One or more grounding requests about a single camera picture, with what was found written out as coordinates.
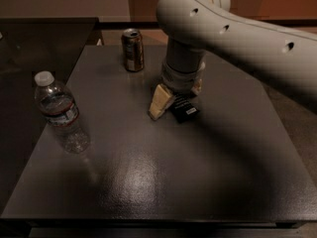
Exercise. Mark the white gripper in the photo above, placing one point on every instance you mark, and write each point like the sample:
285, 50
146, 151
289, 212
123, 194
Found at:
179, 79

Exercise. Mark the black rxbar chocolate wrapper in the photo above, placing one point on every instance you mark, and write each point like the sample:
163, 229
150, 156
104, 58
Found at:
182, 109

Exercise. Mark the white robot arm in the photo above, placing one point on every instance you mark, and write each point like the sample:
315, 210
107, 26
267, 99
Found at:
283, 58

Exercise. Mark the brown soda can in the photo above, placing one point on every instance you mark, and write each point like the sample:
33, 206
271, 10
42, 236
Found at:
133, 50

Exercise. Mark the clear plastic water bottle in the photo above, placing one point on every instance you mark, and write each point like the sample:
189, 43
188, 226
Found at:
58, 106

